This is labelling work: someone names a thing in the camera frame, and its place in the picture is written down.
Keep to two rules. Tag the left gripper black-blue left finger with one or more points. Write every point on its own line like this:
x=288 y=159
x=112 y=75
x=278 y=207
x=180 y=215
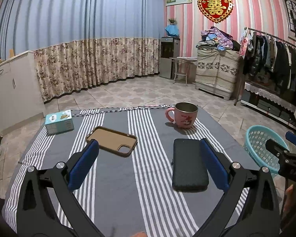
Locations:
x=47 y=205

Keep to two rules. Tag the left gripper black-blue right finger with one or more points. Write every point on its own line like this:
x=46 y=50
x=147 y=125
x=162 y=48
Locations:
x=248 y=206

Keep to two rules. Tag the teal plastic basket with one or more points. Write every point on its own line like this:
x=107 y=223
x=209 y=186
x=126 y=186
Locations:
x=255 y=140

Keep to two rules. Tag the black power bank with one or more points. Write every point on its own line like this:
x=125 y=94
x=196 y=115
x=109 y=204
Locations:
x=189 y=171

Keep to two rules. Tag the grey striped table cloth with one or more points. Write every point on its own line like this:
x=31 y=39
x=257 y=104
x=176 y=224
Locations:
x=123 y=196

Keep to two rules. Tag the teal tissue box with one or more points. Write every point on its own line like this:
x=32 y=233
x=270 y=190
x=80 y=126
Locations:
x=59 y=122

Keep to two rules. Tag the clothes rack with garments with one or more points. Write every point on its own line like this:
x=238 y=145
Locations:
x=268 y=81

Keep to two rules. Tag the brown phone case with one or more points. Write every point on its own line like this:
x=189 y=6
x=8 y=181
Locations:
x=116 y=142

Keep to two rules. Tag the white low cabinet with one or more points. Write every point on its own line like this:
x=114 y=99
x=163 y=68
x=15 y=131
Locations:
x=20 y=97

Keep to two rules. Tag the pink metal mug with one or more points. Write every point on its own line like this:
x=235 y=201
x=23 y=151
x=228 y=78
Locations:
x=183 y=114

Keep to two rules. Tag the cloth covered cabinet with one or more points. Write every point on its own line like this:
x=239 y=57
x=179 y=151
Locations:
x=217 y=71

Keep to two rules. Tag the pile of clothes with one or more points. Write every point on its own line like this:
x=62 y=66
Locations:
x=218 y=39

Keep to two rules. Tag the small side table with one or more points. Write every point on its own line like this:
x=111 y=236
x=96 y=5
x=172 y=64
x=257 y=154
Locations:
x=182 y=67

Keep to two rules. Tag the grey water dispenser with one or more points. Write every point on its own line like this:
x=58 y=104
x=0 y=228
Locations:
x=170 y=48

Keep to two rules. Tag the blue floral curtain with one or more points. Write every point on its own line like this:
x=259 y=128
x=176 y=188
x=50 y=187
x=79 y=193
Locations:
x=78 y=44

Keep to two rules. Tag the blue water bottle cover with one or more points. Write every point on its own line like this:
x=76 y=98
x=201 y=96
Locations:
x=172 y=31

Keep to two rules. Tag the small potted plant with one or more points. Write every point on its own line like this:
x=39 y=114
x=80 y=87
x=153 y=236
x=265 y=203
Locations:
x=172 y=21

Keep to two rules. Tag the red heart wall decoration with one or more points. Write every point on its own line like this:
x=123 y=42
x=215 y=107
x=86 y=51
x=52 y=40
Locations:
x=216 y=10

